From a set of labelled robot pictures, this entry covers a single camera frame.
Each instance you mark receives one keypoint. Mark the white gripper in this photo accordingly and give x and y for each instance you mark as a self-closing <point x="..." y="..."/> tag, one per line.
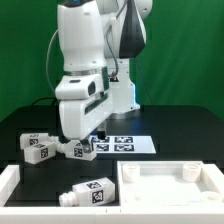
<point x="80" y="117"/>

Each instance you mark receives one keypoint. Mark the white square tabletop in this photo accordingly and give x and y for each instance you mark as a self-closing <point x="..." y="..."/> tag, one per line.
<point x="161" y="185"/>

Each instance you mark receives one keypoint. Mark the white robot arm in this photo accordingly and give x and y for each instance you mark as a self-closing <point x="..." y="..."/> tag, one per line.
<point x="97" y="39"/>

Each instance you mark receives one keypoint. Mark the white tag sheet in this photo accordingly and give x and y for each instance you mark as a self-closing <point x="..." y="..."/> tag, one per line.
<point x="124" y="144"/>

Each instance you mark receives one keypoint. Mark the white U-shaped fence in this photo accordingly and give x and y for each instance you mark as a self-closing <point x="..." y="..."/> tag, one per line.
<point x="10" y="177"/>

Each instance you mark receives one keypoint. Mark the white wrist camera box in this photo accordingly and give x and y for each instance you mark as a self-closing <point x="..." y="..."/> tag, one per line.
<point x="79" y="87"/>

